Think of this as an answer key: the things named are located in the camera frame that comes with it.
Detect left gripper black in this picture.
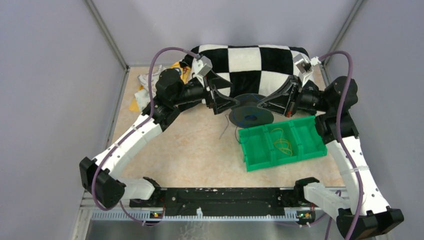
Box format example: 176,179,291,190
171,69,240,114

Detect dark grey filament spool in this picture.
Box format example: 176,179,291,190
228,93,274,129

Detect yellow wire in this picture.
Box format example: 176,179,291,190
269,127,294,157

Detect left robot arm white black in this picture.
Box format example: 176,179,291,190
79,68,239,211

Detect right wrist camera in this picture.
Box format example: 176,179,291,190
293,54,321,74

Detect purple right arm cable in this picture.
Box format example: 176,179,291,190
318,50,365,240

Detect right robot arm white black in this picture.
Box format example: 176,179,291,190
258,75,405,240

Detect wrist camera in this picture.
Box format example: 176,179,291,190
191,56,213,78
293,54,321,74

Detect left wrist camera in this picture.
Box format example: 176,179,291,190
191,56,213,78

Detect yellow cloth with truck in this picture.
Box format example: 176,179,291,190
129,62,191,113

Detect green three-compartment bin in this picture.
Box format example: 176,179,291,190
238,116,328,172

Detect grey slotted cable duct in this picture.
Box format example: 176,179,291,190
91,208,312,222

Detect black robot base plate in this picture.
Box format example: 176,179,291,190
129,187,311,217

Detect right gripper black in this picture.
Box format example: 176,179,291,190
256,74,331,118

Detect black white checkered blanket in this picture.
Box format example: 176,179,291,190
191,44,309,98

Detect white patterned cloth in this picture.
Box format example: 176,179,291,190
134,65,166,112

